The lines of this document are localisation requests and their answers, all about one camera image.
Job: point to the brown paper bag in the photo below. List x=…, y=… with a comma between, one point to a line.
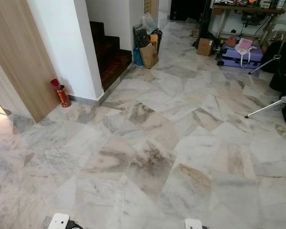
x=148, y=56

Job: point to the silver tripod stand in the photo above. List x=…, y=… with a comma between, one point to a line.
x=264, y=64
x=269, y=109

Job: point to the black shopping bag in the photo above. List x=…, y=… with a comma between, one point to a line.
x=141, y=37

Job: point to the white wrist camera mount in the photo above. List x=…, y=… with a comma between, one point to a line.
x=193, y=224
x=58, y=222

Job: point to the black cabinet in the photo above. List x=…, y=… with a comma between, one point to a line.
x=186, y=8

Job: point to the wooden table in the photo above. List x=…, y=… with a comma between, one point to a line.
x=245, y=8

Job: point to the dark wooden stairs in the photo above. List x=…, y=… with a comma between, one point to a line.
x=112, y=58

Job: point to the white pink tote bag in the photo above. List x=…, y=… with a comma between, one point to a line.
x=244, y=45

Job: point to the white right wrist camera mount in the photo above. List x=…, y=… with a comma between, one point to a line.
x=193, y=224

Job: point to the blue bag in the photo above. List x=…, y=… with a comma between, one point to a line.
x=137, y=57

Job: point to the red cylindrical tin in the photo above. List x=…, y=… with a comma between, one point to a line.
x=63, y=96

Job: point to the large black bag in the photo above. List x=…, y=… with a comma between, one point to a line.
x=283, y=67

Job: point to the plain brown cardboard box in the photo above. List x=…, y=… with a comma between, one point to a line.
x=205, y=47

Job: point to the light wooden cabinet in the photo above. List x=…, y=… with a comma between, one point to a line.
x=19, y=47

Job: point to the purple suitcase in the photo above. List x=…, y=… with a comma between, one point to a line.
x=231, y=58

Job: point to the clear plastic bag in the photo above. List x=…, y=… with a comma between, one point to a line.
x=148, y=22

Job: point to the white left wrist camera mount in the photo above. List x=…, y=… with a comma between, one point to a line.
x=58, y=222

